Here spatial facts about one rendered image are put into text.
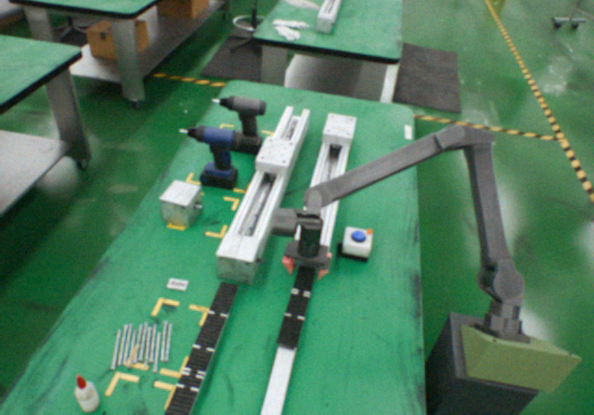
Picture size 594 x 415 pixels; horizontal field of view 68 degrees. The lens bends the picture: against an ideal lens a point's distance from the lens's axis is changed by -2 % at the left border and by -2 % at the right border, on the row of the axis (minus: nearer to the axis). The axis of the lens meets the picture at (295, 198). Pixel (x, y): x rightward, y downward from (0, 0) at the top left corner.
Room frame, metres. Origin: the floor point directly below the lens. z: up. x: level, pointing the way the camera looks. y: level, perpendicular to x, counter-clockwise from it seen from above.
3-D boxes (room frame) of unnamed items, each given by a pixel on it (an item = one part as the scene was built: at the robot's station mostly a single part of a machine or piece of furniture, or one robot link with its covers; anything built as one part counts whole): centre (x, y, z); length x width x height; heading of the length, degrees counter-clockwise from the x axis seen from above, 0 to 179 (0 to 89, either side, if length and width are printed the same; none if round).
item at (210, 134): (1.24, 0.30, 0.89); 0.20 x 0.08 x 0.22; 84
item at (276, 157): (1.29, 0.08, 0.87); 0.16 x 0.11 x 0.07; 172
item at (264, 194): (1.29, 0.08, 0.82); 0.80 x 0.10 x 0.09; 172
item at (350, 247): (0.97, -0.19, 0.81); 0.10 x 0.08 x 0.06; 82
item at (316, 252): (0.82, -0.05, 0.93); 0.10 x 0.07 x 0.07; 82
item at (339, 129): (1.51, -0.14, 0.87); 0.16 x 0.11 x 0.07; 172
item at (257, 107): (1.47, 0.24, 0.89); 0.20 x 0.08 x 0.22; 84
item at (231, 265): (0.85, 0.13, 0.83); 0.12 x 0.09 x 0.10; 82
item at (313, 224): (0.82, -0.04, 1.00); 0.07 x 0.06 x 0.07; 90
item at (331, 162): (1.27, -0.11, 0.82); 0.80 x 0.10 x 0.09; 172
